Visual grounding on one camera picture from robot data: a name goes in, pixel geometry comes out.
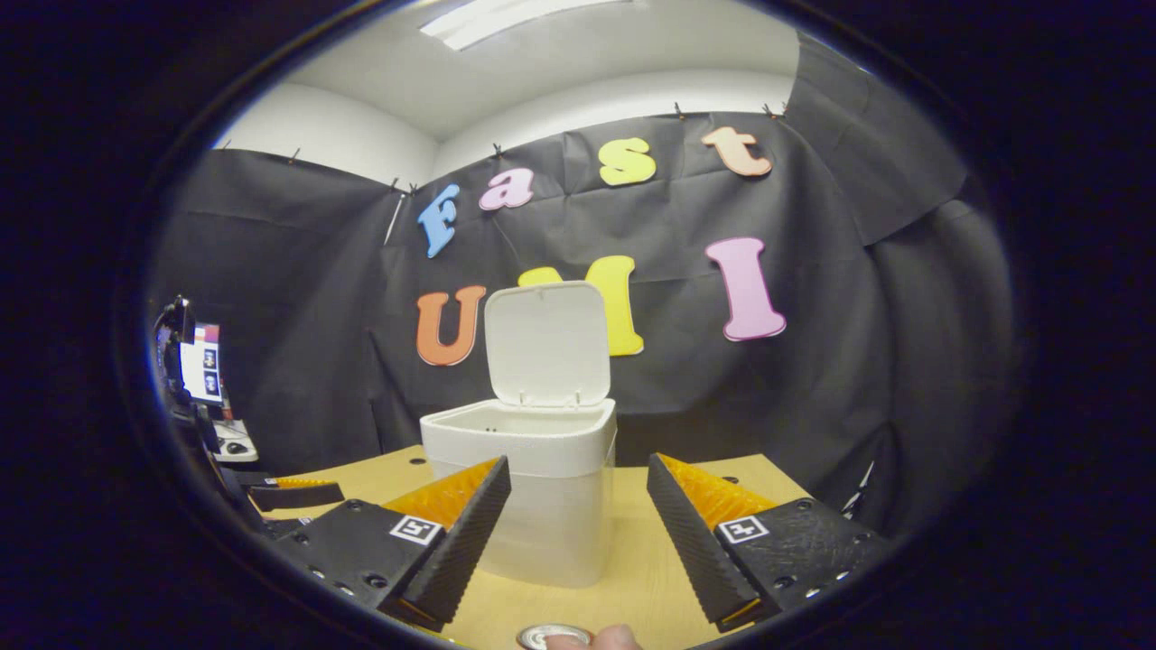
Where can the red pop can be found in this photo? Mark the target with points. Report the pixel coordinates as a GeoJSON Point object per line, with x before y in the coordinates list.
{"type": "Point", "coordinates": [542, 637]}

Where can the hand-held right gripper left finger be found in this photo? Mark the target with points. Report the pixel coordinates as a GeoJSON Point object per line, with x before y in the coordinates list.
{"type": "Point", "coordinates": [470, 542]}

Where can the white side desk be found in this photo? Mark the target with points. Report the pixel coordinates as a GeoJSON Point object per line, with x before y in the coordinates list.
{"type": "Point", "coordinates": [237, 433]}

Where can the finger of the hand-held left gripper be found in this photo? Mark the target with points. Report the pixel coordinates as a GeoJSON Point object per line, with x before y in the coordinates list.
{"type": "Point", "coordinates": [298, 495]}
{"type": "Point", "coordinates": [284, 526]}

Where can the computer monitor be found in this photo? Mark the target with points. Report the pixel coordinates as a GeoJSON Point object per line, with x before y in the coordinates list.
{"type": "Point", "coordinates": [200, 361]}

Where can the black backdrop cloth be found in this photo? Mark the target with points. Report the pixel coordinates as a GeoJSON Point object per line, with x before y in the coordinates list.
{"type": "Point", "coordinates": [813, 379]}

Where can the white desktop garbage bin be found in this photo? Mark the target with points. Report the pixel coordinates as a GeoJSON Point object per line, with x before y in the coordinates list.
{"type": "Point", "coordinates": [542, 442]}

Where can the wooden desktop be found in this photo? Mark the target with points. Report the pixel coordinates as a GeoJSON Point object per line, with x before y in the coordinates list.
{"type": "Point", "coordinates": [632, 560]}

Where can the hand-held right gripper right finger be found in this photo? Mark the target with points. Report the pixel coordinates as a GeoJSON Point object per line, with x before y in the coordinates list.
{"type": "Point", "coordinates": [691, 551]}

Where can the ceiling light panel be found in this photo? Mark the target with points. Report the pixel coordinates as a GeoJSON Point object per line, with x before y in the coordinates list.
{"type": "Point", "coordinates": [506, 18]}

